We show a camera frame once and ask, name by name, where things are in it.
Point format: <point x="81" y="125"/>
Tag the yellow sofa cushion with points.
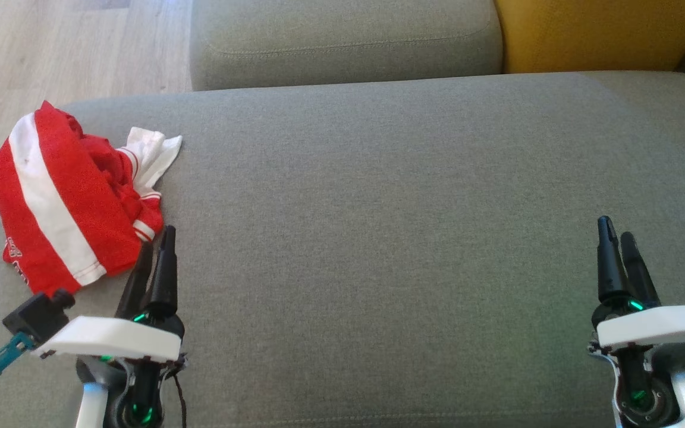
<point x="592" y="32"/>

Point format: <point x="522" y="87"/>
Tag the red basketball jersey white trim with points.
<point x="152" y="151"/>

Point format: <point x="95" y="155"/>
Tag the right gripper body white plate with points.
<point x="663" y="327"/>

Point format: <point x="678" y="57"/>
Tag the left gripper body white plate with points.
<point x="110" y="339"/>

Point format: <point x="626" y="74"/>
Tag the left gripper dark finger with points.
<point x="137" y="285"/>
<point x="165" y="279"/>

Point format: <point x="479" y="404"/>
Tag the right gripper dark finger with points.
<point x="638" y="273"/>
<point x="609" y="267"/>

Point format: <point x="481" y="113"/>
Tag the grey sofa seat cushion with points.
<point x="378" y="238"/>

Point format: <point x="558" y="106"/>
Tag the grey sofa back cushion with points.
<point x="342" y="41"/>

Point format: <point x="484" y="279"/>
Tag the red shorts white side stripe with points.
<point x="39" y="196"/>

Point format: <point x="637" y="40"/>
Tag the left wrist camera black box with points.
<point x="36" y="315"/>

